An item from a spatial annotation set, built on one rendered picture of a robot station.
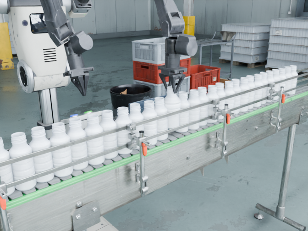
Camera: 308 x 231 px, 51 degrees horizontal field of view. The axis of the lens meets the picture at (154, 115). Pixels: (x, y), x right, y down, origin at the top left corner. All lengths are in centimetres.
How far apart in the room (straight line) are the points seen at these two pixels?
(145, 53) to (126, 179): 259
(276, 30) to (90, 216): 704
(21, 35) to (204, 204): 185
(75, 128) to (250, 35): 744
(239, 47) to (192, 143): 719
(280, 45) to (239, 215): 563
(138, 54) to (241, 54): 504
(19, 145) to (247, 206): 208
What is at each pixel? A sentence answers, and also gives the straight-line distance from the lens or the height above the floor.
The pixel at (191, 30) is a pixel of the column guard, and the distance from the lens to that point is 1138.
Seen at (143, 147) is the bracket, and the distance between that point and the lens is 107.
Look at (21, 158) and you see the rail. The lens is 96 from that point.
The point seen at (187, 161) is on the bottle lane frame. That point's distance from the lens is 136.
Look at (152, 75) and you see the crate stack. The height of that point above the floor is 75.
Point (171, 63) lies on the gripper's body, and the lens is 121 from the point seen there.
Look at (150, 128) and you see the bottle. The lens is 119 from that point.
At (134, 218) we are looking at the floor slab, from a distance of 252.
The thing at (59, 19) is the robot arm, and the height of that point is 145.
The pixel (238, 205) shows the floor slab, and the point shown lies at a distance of 272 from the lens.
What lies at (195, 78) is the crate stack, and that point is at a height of 60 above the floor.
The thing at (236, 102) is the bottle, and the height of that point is 106.
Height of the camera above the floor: 151
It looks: 19 degrees down
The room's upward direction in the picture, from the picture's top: straight up
